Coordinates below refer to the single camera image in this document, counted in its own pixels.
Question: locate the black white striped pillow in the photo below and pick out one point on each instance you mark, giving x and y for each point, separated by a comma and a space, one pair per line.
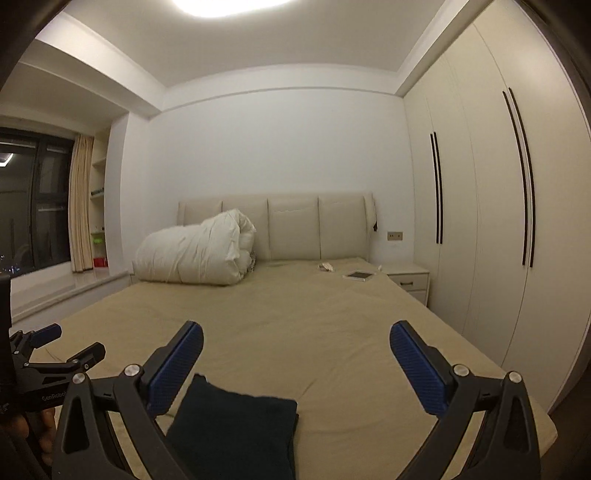
253, 262

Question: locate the built-in wall shelf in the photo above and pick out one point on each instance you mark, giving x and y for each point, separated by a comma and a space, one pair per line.
98, 175

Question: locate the white window bench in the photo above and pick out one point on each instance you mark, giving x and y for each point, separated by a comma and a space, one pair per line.
69, 288

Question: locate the cream padded headboard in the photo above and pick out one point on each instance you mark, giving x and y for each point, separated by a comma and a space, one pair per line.
295, 226

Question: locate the small white item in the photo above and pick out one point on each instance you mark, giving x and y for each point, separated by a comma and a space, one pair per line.
326, 266

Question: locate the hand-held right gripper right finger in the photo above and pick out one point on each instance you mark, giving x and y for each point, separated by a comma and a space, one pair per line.
418, 364

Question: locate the rolled white duvet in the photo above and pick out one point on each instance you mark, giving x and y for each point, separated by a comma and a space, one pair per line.
194, 254

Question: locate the red box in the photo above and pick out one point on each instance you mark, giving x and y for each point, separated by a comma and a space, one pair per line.
100, 262

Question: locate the person's left hand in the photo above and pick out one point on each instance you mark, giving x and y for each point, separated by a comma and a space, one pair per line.
46, 422

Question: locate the flat book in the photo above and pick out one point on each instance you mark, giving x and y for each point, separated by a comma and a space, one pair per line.
359, 275

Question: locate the white nightstand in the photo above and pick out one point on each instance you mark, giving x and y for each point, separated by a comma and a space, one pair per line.
408, 279

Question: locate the green container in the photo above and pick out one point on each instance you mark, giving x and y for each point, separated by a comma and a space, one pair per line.
97, 238

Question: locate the ceiling light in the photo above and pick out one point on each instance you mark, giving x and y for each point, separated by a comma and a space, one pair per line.
231, 2

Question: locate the beige curtain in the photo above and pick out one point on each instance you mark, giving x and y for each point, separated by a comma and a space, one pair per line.
82, 207

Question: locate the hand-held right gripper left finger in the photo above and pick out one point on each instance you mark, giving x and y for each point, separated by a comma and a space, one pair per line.
175, 364

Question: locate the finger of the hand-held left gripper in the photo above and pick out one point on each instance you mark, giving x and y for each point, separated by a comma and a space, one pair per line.
46, 333
85, 357

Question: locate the dark green fleece garment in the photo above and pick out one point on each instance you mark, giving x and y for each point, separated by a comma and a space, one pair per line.
231, 434

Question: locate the bed with beige sheet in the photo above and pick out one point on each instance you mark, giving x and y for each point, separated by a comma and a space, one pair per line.
300, 314

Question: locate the wall socket plate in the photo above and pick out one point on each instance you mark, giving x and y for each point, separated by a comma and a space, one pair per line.
395, 236

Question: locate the cream wardrobe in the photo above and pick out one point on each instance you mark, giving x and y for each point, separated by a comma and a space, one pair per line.
485, 207

